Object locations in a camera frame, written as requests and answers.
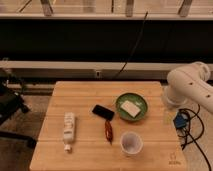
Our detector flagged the translucent white cup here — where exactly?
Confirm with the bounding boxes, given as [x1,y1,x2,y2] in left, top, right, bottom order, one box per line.
[120,131,144,157]

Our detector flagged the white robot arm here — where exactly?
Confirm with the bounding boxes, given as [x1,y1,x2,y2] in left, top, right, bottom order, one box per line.
[162,62,213,114]

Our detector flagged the green ceramic bowl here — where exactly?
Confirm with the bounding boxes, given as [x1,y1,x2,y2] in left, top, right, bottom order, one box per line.
[116,93,148,122]

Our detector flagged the black smartphone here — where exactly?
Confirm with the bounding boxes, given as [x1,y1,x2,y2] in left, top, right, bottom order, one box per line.
[92,105,114,121]

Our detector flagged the white sponge block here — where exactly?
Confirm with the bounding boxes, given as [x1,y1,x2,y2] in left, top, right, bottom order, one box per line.
[121,100,140,118]

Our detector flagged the white plastic bottle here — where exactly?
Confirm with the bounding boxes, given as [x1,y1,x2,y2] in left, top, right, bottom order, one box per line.
[63,113,75,152]

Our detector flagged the blue connector box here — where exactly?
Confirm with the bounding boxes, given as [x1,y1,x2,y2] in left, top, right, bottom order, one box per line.
[173,113,187,129]

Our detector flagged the black chair base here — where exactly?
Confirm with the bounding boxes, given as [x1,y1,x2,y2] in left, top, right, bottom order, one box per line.
[0,81,37,148]

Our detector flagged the white wall outlet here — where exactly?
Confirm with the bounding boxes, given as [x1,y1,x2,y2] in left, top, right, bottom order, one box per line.
[95,71,101,78]

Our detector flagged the black hanging cable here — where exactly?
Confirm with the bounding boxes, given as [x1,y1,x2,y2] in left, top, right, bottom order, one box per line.
[111,10,150,81]

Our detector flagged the black floor cable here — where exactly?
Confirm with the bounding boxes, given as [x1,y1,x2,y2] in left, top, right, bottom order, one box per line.
[176,103,213,171]

